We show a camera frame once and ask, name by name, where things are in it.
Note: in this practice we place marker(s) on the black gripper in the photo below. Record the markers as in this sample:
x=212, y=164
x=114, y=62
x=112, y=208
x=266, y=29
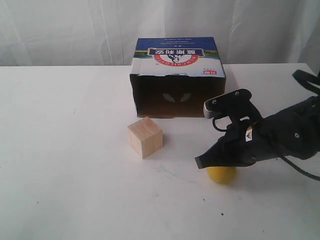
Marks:
x=241, y=146

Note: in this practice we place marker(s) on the yellow tennis ball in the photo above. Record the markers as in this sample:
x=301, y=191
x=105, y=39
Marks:
x=221, y=174

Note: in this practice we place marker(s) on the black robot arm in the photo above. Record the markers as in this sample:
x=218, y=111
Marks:
x=293, y=131

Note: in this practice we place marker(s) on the light wooden cube block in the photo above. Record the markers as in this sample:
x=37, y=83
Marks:
x=145, y=137

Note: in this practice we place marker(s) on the open cardboard milk box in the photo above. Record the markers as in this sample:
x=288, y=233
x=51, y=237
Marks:
x=173, y=76

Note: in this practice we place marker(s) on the white backdrop curtain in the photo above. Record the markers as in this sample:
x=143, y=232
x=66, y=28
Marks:
x=104, y=32

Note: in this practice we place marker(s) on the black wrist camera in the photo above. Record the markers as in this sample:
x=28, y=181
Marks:
x=228, y=103

